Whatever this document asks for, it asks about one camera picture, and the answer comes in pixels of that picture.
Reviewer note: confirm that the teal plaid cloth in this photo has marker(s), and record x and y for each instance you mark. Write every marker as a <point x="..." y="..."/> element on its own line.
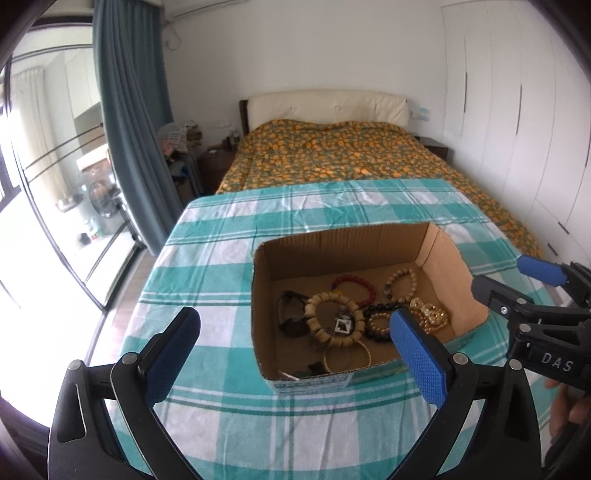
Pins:
<point x="221" y="221"/>

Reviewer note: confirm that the washing machine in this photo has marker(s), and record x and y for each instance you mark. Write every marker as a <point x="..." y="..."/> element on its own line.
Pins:
<point x="99" y="194"/>

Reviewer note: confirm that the printed cardboard box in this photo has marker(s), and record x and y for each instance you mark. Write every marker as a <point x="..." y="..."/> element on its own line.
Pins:
<point x="295" y="258"/>

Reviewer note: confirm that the gold beast charm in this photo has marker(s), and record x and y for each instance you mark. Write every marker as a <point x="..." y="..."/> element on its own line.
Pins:
<point x="431" y="316"/>

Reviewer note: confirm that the silver square pendant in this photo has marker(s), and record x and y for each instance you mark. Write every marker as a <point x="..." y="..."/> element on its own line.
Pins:
<point x="342" y="326"/>

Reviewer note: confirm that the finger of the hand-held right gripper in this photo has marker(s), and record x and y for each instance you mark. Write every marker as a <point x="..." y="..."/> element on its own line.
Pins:
<point x="494" y="290"/>
<point x="540" y="270"/>

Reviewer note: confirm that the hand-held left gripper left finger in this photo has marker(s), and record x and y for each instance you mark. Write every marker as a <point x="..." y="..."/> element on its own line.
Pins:
<point x="173" y="355"/>

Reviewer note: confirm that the dark wooden nightstand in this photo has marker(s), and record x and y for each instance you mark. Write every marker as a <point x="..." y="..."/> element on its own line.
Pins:
<point x="217" y="168"/>
<point x="434" y="147"/>

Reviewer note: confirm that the glass sliding door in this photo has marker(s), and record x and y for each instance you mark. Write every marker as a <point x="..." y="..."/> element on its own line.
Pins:
<point x="55" y="184"/>

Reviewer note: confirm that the blue curtain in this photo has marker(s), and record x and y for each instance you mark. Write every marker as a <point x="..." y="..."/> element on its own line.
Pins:
<point x="129" y="115"/>

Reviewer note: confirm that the pile of clothes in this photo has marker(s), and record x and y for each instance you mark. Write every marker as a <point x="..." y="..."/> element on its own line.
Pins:
<point x="173" y="136"/>

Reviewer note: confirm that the person's right hand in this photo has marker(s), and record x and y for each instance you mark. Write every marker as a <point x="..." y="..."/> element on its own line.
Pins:
<point x="561" y="410"/>

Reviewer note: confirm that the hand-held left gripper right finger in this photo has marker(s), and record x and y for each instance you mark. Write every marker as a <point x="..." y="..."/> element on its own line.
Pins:
<point x="418" y="355"/>

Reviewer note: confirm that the bed with orange floral cover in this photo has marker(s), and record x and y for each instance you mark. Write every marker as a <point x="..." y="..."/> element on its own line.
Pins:
<point x="332" y="157"/>

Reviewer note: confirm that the white wardrobe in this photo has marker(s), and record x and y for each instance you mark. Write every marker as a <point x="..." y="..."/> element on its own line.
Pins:
<point x="521" y="115"/>

